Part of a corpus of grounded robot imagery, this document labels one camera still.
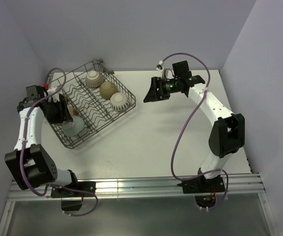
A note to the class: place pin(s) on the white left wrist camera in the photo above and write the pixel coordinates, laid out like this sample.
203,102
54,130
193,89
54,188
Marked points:
54,92

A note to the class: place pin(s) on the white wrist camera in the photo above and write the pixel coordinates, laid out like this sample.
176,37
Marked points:
54,92
160,67

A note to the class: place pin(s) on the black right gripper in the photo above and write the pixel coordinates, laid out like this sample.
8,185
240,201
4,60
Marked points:
154,95

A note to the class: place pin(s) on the grey wire dish rack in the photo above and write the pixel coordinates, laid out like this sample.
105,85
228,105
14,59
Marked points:
96,112

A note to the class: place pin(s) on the red patterned white bowl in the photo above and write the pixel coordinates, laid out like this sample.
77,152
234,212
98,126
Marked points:
93,79

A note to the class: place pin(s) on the white bowl blue stripes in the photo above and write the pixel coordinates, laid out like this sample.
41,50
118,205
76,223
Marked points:
119,101

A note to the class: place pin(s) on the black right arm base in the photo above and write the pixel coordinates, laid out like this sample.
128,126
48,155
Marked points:
202,185

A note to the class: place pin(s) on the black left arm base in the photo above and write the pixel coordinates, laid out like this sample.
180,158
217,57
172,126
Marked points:
72,201

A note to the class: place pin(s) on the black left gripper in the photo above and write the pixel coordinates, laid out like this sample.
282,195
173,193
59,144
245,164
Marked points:
63,114

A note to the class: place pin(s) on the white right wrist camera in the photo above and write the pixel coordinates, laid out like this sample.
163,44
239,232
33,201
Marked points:
160,67

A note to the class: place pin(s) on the plain white bowl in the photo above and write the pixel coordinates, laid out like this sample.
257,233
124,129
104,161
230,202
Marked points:
72,111

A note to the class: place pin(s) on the pale green bowl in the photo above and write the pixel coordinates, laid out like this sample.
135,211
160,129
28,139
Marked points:
74,127

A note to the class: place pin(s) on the black bowl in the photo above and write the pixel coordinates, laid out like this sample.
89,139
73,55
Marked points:
107,90

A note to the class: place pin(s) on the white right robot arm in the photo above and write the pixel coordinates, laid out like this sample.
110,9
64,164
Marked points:
228,129

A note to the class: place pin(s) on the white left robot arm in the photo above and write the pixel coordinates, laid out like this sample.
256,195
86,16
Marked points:
29,163

